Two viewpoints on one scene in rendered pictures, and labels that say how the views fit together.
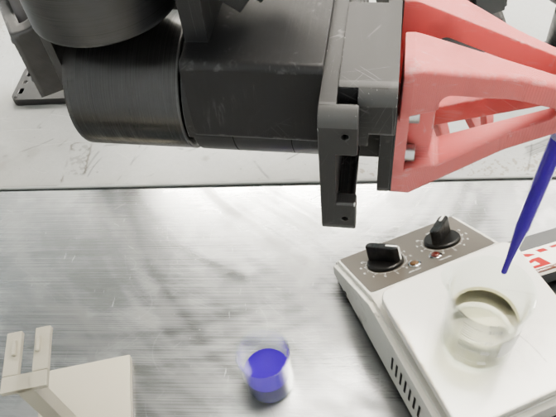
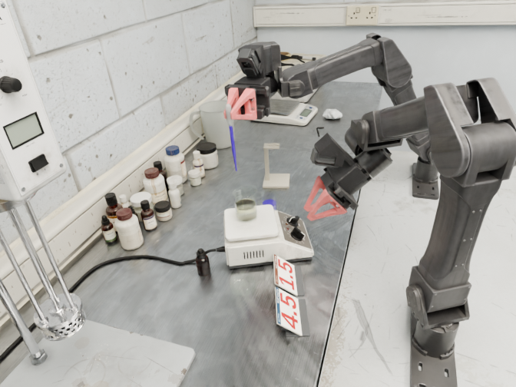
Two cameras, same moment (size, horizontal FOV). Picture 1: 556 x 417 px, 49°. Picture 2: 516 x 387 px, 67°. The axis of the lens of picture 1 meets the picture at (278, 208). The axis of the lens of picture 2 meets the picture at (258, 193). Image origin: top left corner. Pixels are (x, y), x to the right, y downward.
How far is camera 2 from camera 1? 0.94 m
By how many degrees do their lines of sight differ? 72
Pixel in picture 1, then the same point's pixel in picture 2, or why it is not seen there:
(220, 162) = (368, 209)
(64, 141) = (388, 176)
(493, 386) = (232, 216)
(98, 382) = (282, 181)
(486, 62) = (230, 96)
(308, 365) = not seen: hidden behind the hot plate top
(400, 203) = (332, 250)
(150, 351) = (289, 191)
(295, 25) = (245, 81)
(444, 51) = (233, 91)
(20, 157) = not seen: hidden behind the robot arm
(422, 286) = (269, 211)
